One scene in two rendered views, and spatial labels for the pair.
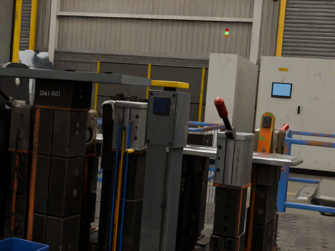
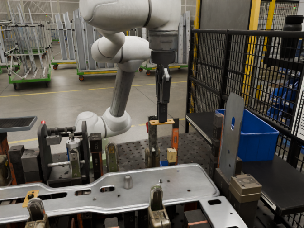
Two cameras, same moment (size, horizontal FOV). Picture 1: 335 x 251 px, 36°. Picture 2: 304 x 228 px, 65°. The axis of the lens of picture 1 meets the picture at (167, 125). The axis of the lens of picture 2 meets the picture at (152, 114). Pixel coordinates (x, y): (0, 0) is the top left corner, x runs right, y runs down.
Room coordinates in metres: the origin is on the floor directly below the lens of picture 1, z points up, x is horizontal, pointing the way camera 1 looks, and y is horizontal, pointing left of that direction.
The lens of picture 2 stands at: (2.36, 0.27, 1.56)
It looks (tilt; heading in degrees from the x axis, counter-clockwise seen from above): 20 degrees down; 145
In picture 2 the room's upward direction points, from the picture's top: straight up
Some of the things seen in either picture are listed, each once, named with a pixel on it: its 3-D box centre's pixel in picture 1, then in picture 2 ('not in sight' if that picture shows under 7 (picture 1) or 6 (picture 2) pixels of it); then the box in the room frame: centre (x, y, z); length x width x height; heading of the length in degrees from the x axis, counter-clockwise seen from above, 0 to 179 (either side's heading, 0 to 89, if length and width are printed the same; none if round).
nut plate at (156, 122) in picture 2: not in sight; (162, 121); (1.75, 0.74, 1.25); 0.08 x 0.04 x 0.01; 67
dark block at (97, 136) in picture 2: not in sight; (98, 177); (1.46, 0.61, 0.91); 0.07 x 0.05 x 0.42; 156
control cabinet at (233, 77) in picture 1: (232, 98); not in sight; (10.40, -1.26, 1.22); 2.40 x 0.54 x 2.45; 162
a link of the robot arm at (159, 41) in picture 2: not in sight; (163, 41); (1.75, 0.74, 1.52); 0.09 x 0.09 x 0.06
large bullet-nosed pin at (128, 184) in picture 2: not in sight; (128, 182); (1.70, 0.63, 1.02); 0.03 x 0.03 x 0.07
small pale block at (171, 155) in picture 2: not in sight; (170, 185); (1.67, 0.87, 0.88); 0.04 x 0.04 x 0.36; 66
